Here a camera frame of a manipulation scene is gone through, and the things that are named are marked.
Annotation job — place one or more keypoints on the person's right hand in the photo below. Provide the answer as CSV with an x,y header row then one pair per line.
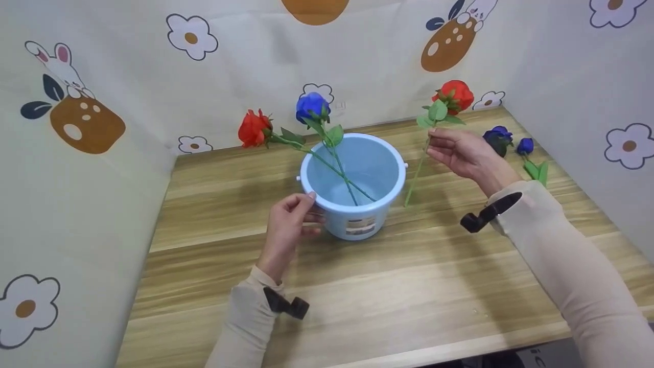
x,y
472,156

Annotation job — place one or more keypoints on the small blue artificial rose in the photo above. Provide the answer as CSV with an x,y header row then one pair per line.
x,y
525,146

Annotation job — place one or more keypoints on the light blue plastic bucket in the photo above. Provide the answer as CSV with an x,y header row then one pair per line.
x,y
375,166

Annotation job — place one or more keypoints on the person's left hand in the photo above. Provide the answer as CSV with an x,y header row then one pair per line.
x,y
283,227

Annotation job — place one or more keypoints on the black wrist band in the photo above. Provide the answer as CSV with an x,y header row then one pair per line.
x,y
488,212
286,305

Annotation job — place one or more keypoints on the person's right index finger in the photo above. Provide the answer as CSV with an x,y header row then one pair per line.
x,y
440,146

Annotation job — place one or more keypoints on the person's right fingers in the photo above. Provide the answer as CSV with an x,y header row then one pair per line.
x,y
450,162

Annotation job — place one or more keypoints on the red artificial rose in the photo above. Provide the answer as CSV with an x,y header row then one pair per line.
x,y
254,129
456,95

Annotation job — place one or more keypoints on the person's right thumb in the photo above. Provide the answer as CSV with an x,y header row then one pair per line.
x,y
447,133

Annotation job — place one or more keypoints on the person's left fingers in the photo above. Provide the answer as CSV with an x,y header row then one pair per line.
x,y
301,198

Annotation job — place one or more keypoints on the dark blue artificial rose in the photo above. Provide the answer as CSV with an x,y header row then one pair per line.
x,y
498,138

